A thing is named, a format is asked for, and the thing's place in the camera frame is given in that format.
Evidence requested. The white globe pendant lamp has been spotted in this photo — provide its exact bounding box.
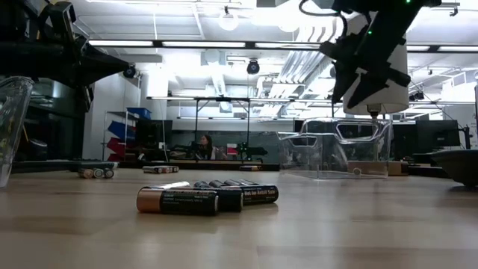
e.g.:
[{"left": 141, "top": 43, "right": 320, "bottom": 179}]
[{"left": 217, "top": 5, "right": 240, "bottom": 32}]

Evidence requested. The small blue shelf bin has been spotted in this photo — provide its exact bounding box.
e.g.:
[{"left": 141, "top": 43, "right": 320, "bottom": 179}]
[{"left": 125, "top": 107, "right": 152, "bottom": 120}]

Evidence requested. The white shade wooden base lamp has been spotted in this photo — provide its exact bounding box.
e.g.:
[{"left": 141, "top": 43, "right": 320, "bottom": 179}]
[{"left": 342, "top": 10, "right": 411, "bottom": 177}]

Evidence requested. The person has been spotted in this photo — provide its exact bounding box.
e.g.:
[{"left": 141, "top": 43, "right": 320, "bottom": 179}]
[{"left": 199, "top": 134, "right": 227, "bottom": 161}]

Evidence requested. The cardboard box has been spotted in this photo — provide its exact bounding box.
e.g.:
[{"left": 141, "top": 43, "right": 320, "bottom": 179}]
[{"left": 387, "top": 160, "right": 411, "bottom": 177}]

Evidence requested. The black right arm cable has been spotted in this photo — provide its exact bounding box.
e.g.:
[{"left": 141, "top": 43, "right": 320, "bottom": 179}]
[{"left": 297, "top": 0, "right": 349, "bottom": 38}]

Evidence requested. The red shelf bin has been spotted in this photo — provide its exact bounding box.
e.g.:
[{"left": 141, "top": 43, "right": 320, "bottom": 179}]
[{"left": 107, "top": 136, "right": 128, "bottom": 157}]

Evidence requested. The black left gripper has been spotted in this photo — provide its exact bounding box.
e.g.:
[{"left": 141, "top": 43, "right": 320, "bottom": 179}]
[{"left": 55, "top": 40, "right": 131, "bottom": 113}]

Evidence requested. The black monitor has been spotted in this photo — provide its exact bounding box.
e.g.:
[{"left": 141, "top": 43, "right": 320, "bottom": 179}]
[
  {"left": 134, "top": 118, "right": 174, "bottom": 150},
  {"left": 415, "top": 119, "right": 462, "bottom": 149}
]

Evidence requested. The dark glass cabinet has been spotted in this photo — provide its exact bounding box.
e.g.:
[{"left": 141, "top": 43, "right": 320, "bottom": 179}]
[{"left": 14, "top": 76, "right": 93, "bottom": 162}]

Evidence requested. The metal shelf rack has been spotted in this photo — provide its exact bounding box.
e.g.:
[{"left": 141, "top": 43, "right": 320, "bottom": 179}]
[{"left": 101, "top": 110, "right": 140, "bottom": 162}]

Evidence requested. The round black bin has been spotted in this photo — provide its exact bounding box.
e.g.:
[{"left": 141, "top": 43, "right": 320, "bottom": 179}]
[{"left": 28, "top": 137, "right": 49, "bottom": 161}]

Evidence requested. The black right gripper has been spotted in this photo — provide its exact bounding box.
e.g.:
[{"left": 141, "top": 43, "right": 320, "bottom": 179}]
[{"left": 319, "top": 28, "right": 412, "bottom": 110}]

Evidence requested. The black metal rig frame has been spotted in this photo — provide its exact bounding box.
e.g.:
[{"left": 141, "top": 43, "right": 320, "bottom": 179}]
[{"left": 10, "top": 158, "right": 451, "bottom": 179}]

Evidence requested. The clear plastic bin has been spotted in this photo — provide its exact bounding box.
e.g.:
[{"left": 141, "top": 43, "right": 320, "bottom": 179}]
[
  {"left": 276, "top": 117, "right": 394, "bottom": 181},
  {"left": 0, "top": 75, "right": 35, "bottom": 189}
]

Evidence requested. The large blue shelf bin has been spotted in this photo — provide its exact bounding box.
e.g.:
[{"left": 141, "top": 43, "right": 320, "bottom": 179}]
[{"left": 107, "top": 120, "right": 136, "bottom": 142}]

